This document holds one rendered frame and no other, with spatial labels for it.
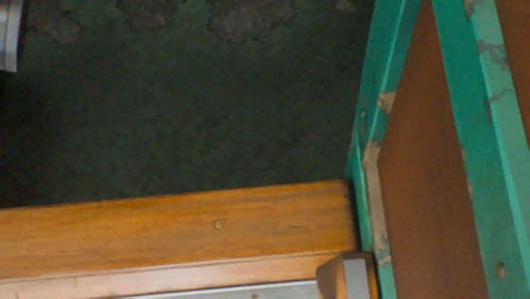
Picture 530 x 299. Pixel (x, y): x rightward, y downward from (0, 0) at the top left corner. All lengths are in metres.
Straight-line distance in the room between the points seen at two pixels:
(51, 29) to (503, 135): 1.72
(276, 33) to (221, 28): 0.14
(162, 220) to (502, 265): 0.57
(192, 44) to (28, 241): 1.08
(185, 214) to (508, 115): 0.57
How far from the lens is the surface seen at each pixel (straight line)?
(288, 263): 0.82
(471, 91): 0.35
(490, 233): 0.34
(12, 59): 0.47
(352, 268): 0.71
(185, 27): 1.89
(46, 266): 0.86
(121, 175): 1.72
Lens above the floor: 1.55
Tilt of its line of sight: 70 degrees down
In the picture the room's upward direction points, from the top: 2 degrees counter-clockwise
